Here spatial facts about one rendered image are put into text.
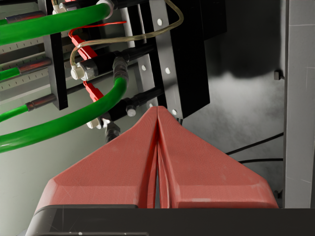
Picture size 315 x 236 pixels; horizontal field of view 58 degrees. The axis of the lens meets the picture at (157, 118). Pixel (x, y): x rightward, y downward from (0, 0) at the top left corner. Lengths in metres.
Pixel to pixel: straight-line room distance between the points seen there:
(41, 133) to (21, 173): 0.50
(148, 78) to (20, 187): 0.41
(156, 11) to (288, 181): 0.33
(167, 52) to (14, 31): 0.29
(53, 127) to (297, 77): 0.29
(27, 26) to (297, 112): 0.33
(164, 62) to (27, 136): 0.30
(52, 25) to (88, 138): 0.57
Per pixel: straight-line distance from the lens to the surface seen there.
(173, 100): 0.51
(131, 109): 0.45
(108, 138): 0.37
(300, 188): 0.48
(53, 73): 0.59
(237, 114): 0.63
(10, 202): 0.77
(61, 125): 0.25
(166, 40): 0.47
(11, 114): 0.61
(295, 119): 0.42
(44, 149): 0.75
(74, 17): 0.25
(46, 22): 0.24
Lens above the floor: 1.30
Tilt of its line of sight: 34 degrees down
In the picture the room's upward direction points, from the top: 119 degrees counter-clockwise
